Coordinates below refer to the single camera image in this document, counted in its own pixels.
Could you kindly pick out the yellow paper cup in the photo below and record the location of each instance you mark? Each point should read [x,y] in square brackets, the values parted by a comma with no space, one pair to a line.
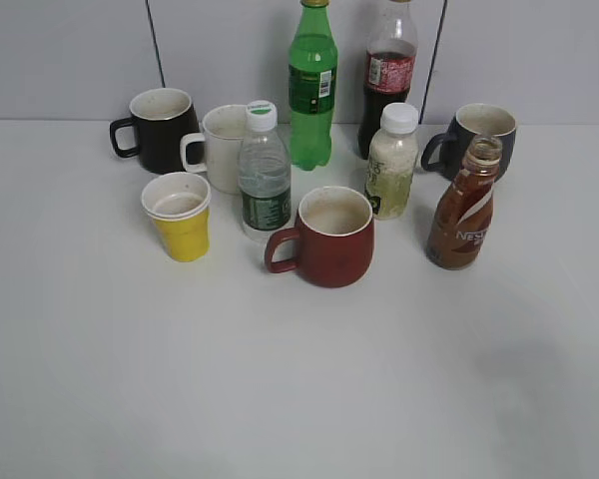
[178,205]

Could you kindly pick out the brown Nescafe coffee bottle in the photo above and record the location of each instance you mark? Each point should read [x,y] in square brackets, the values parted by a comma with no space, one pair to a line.
[464,212]

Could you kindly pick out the red ceramic mug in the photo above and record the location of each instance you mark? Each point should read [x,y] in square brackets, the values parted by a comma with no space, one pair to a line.
[331,242]

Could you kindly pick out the clear water bottle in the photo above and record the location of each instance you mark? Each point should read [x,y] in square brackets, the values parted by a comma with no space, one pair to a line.
[264,174]

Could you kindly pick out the white capped juice bottle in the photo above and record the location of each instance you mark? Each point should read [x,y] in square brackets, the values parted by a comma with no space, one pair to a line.
[393,152]

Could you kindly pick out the white ceramic mug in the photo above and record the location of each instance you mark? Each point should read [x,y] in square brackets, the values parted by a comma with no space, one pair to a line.
[224,128]

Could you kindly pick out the green soda bottle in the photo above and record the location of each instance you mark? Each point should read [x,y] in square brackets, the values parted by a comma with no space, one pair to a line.
[313,59]

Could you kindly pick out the black ceramic mug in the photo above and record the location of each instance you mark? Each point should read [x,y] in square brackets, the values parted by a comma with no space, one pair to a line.
[159,118]

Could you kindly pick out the cola bottle red label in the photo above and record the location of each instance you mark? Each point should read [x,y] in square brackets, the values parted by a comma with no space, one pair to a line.
[389,64]

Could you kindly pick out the dark grey ceramic mug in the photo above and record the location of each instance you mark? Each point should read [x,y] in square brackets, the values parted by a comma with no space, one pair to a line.
[444,152]

